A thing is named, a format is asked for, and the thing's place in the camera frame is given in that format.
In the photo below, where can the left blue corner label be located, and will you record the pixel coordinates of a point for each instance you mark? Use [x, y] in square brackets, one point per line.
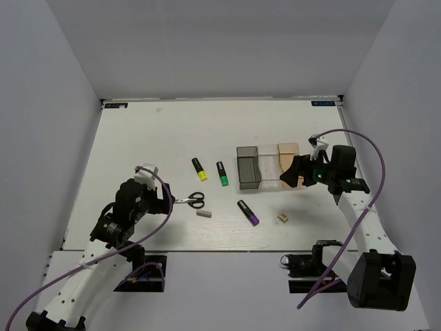
[115, 105]

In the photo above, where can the dark grey plastic container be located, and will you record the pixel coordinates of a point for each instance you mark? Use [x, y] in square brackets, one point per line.
[248, 167]

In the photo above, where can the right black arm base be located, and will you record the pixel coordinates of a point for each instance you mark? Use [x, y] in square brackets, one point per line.
[304, 269]

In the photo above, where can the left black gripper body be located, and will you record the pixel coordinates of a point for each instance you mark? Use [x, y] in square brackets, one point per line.
[151, 203]

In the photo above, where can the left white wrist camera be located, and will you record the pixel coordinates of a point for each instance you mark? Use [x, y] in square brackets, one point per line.
[144, 175]

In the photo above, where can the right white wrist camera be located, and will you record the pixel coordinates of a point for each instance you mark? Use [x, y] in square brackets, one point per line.
[319, 144]

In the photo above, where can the right blue corner label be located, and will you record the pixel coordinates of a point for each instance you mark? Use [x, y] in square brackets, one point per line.
[323, 103]

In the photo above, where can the clear plastic container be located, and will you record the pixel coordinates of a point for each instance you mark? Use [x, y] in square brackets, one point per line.
[269, 167]

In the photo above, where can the grey eraser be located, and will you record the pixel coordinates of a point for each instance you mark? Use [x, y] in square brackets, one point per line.
[203, 213]

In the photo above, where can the purple highlighter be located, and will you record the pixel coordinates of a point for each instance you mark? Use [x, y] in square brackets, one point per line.
[249, 214]

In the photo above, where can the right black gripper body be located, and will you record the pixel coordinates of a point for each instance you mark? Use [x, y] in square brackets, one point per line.
[315, 171]

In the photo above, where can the green highlighter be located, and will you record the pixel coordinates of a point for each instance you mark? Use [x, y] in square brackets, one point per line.
[222, 174]

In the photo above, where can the yellow highlighter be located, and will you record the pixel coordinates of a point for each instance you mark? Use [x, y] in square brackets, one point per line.
[199, 169]

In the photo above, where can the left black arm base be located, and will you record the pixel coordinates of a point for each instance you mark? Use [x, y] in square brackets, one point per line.
[147, 275]

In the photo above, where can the blue corner label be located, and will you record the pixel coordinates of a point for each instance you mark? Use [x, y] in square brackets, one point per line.
[323, 103]
[115, 105]

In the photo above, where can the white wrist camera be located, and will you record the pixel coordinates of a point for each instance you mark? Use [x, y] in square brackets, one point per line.
[319, 144]
[144, 175]

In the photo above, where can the black handled scissors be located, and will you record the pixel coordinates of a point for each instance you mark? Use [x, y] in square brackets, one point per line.
[195, 200]

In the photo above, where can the small tan eraser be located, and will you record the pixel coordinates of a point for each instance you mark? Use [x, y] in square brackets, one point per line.
[282, 217]

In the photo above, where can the orange plastic container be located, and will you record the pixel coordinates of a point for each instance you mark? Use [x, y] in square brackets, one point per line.
[286, 154]

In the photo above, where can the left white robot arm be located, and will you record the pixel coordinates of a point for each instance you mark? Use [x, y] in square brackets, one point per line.
[108, 259]

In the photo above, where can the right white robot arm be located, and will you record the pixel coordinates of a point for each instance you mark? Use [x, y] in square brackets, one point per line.
[377, 275]

